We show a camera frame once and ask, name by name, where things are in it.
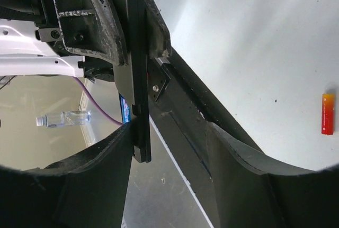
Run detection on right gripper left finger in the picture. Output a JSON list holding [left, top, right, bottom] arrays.
[[1, 124, 132, 227]]

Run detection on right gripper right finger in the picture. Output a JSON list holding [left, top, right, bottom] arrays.
[[206, 123, 338, 227]]

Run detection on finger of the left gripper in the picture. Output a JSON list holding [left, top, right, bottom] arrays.
[[144, 0, 172, 58]]

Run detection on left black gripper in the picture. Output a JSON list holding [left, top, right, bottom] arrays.
[[1, 0, 127, 81]]

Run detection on black remote control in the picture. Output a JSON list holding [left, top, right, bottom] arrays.
[[123, 0, 151, 163]]

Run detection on blue AAA battery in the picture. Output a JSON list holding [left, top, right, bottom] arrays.
[[119, 94, 131, 124]]

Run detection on red orange AAA battery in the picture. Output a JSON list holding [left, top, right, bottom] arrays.
[[322, 94, 335, 135]]

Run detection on clear plastic water bottle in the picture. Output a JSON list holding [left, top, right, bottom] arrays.
[[35, 111, 91, 128]]

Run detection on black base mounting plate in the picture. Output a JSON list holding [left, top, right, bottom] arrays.
[[148, 51, 260, 227]]

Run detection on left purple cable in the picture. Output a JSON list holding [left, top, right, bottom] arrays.
[[73, 77, 124, 126]]

